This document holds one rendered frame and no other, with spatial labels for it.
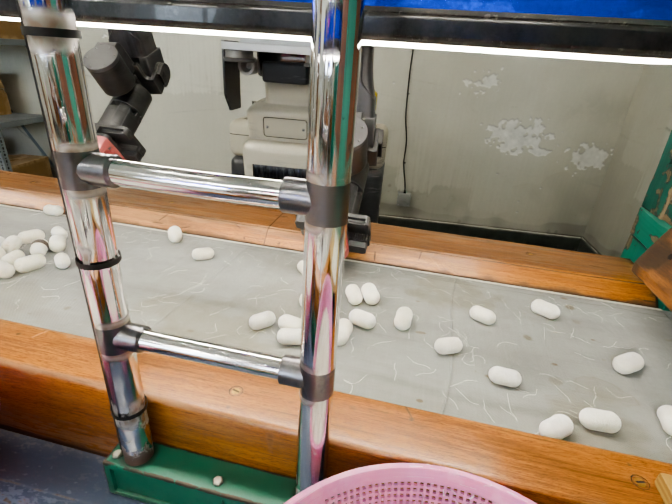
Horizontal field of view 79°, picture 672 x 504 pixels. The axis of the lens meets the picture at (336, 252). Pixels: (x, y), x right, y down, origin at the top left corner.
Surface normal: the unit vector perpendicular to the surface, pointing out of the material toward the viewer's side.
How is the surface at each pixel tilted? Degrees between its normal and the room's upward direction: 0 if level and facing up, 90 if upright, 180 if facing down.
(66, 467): 0
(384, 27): 90
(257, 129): 98
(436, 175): 90
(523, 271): 45
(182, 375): 0
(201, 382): 0
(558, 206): 87
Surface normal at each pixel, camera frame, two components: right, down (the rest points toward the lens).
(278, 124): -0.15, 0.54
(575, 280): -0.11, -0.35
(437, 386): 0.07, -0.90
